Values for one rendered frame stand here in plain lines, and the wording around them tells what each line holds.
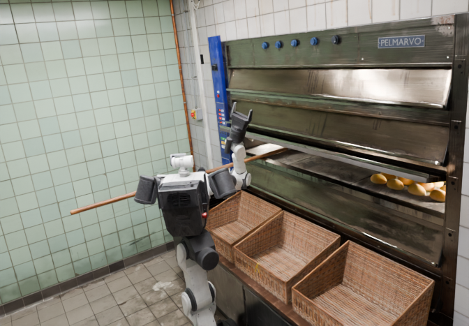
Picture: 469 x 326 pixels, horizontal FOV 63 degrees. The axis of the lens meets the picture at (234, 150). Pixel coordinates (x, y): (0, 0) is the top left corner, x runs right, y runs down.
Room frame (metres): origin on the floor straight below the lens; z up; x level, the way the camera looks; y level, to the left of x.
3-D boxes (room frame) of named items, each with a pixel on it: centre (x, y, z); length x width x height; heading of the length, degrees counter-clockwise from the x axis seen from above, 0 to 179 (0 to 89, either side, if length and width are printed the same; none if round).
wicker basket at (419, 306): (1.73, -0.58, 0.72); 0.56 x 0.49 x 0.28; 31
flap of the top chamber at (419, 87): (2.40, -0.49, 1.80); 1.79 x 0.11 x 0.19; 31
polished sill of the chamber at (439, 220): (2.41, -0.51, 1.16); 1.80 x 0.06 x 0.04; 31
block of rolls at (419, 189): (2.13, -1.17, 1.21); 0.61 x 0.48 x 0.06; 121
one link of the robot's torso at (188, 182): (1.96, 0.30, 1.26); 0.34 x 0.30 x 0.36; 86
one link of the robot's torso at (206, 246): (1.94, 0.26, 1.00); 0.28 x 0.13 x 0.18; 31
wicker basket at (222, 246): (2.74, 0.03, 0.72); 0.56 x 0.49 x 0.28; 31
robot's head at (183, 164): (2.02, 0.29, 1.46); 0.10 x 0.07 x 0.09; 86
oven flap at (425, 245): (2.40, -0.49, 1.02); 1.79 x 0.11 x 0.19; 31
